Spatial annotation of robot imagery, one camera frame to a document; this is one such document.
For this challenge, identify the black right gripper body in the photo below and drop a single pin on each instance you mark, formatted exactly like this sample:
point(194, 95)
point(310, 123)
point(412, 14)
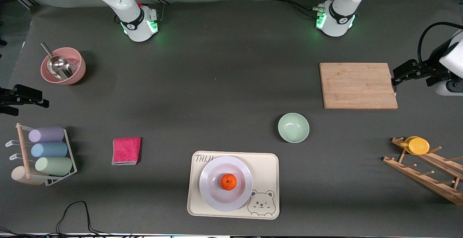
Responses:
point(11, 97)

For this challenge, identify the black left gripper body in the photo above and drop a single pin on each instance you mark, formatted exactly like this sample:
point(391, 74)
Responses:
point(432, 67)

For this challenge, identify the orange fruit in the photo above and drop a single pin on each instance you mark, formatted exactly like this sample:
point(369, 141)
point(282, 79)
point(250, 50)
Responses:
point(228, 182)

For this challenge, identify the pale lavender round plate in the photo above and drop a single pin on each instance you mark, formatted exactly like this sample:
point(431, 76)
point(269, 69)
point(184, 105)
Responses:
point(224, 202)

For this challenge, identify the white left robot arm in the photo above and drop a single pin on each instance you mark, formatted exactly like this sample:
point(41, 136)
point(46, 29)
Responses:
point(340, 17)

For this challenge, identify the purple cup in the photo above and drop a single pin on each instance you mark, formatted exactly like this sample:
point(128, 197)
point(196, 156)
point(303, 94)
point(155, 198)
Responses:
point(46, 134)

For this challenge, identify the metal scoop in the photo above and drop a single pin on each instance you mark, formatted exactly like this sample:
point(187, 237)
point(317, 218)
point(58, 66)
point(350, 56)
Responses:
point(59, 66)

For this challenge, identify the wooden cutting board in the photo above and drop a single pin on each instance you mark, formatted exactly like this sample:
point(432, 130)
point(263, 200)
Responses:
point(358, 86)

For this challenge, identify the blue cup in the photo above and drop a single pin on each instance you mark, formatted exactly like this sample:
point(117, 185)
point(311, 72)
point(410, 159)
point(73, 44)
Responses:
point(49, 149)

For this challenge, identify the pale purple granules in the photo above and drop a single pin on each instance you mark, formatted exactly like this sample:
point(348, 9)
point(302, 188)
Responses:
point(74, 66)

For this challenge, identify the pink bowl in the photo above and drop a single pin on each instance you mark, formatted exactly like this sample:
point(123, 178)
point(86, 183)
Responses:
point(77, 71)

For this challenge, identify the green cup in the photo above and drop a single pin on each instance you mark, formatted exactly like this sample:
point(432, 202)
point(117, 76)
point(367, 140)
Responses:
point(53, 166)

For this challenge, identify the yellow cup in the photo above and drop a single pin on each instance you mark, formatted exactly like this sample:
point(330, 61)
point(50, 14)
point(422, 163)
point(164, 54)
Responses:
point(419, 146)

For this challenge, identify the beige cup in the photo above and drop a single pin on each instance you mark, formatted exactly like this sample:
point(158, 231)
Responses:
point(20, 175)

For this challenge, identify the pink folded cloth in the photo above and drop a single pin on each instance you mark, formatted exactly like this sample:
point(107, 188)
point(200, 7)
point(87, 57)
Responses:
point(126, 150)

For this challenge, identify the wooden peg drying rack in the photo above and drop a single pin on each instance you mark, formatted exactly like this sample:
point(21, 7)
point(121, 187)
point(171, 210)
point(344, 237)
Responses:
point(427, 180)

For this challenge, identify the mint green bowl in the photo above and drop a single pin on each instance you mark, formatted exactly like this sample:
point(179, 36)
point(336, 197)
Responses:
point(293, 127)

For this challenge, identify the cream bear print tray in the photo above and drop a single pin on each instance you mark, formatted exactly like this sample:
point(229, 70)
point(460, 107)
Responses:
point(267, 165)

